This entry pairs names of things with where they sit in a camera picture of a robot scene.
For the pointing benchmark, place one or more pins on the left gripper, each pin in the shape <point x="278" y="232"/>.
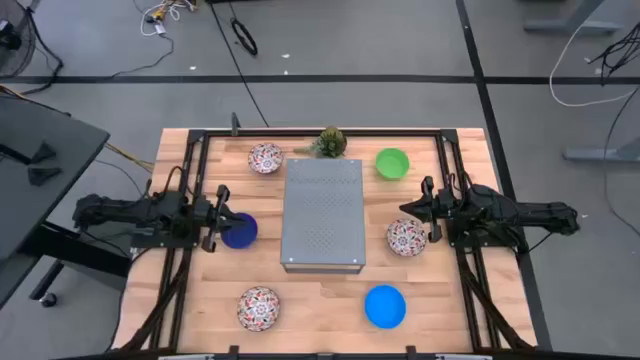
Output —
<point x="210" y="215"/>

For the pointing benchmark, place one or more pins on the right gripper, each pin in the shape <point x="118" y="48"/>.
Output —
<point x="440" y="210"/>

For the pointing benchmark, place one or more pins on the dark blue plastic bowl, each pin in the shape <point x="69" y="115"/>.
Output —
<point x="245" y="237"/>

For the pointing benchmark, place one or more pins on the floral patterned ceramic bowl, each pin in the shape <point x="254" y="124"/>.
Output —
<point x="265" y="158"/>
<point x="258" y="308"/>
<point x="405" y="240"/>

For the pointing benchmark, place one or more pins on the green plastic bowl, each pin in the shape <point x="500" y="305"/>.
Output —
<point x="392" y="164"/>

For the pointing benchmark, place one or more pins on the light blue plastic bowl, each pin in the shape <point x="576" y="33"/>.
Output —
<point x="385" y="306"/>

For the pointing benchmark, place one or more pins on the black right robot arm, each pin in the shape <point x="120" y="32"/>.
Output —
<point x="525" y="212"/>

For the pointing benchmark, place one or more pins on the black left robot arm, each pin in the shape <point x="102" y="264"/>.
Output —
<point x="125" y="210"/>

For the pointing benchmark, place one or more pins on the grey perforated metal shelf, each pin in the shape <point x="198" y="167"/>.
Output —
<point x="324" y="215"/>

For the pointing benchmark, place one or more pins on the potted succulent plant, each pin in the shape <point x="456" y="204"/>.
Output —
<point x="331" y="141"/>

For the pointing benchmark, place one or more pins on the dark grey box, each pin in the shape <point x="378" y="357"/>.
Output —
<point x="100" y="282"/>

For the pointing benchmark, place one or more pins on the grey desk foot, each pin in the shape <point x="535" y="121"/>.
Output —
<point x="570" y="26"/>
<point x="600" y="154"/>

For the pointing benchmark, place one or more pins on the black desk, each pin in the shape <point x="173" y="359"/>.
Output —
<point x="60" y="125"/>

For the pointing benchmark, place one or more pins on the black caster wheel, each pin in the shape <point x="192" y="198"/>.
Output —
<point x="48" y="300"/>

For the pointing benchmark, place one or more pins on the black floor fan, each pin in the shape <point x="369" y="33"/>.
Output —
<point x="17" y="45"/>

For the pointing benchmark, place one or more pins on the black triangular bracket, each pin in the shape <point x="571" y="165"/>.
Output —
<point x="44" y="154"/>
<point x="45" y="175"/>

